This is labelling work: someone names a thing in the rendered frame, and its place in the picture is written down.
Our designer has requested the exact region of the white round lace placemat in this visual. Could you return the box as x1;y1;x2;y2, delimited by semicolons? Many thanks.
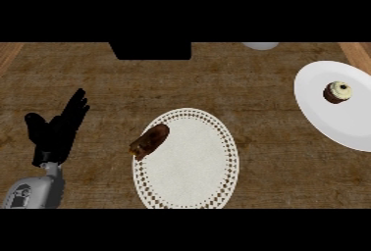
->
131;107;241;210

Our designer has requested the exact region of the black box appliance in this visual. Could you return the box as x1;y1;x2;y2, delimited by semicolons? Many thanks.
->
109;42;192;61

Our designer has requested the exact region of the cream frosted chocolate cupcake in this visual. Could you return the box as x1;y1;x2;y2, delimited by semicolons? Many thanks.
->
322;80;353;105

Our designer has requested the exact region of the brown chocolate pastry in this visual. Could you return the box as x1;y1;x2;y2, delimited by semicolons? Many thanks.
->
127;124;171;162

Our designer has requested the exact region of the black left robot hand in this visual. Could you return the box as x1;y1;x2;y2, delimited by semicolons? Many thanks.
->
23;87;91;169

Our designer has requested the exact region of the pale grey round object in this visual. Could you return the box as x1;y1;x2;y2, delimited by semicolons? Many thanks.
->
241;42;281;51

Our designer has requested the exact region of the white round plate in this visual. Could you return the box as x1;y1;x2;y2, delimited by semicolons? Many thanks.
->
292;60;371;153

